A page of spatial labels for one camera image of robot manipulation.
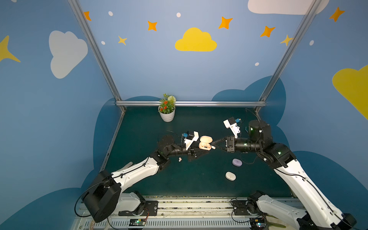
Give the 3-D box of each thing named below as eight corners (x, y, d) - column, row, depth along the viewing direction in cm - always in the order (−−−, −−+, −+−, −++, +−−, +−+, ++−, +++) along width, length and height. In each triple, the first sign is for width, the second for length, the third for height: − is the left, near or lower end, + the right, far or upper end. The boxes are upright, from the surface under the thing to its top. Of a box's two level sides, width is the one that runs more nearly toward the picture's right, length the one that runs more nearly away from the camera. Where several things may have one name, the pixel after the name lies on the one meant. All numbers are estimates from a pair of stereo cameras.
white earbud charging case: (224, 176, 88) (225, 174, 86) (226, 171, 90) (227, 170, 88) (233, 182, 86) (235, 180, 84) (235, 177, 88) (237, 175, 85)
